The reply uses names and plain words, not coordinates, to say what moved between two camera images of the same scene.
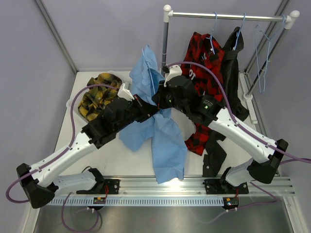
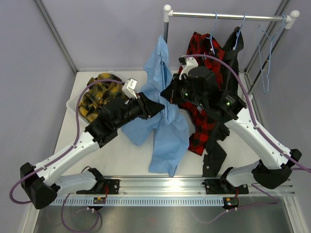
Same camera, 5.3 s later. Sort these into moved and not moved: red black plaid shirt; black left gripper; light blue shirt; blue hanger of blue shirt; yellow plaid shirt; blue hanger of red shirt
Moved: light blue shirt; blue hanger of blue shirt
Not moved: red black plaid shirt; yellow plaid shirt; black left gripper; blue hanger of red shirt
